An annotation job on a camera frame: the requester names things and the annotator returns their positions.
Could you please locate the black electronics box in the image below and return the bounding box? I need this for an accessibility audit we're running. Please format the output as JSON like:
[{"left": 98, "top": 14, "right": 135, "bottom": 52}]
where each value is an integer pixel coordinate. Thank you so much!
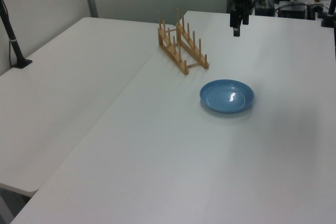
[{"left": 277, "top": 3, "right": 308, "bottom": 20}]

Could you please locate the wooden plate rack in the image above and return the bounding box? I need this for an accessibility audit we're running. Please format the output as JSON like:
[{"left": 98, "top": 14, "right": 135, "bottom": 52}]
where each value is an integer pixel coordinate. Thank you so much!
[{"left": 157, "top": 8, "right": 210, "bottom": 76}]

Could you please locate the blue plate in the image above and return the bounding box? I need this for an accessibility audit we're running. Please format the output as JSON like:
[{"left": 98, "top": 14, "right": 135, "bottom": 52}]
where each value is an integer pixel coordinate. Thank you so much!
[{"left": 199, "top": 79, "right": 255, "bottom": 114}]

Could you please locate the black pole with white tie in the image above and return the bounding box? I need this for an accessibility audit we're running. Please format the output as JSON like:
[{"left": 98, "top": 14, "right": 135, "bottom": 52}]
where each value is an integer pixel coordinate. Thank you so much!
[{"left": 0, "top": 0, "right": 33, "bottom": 70}]

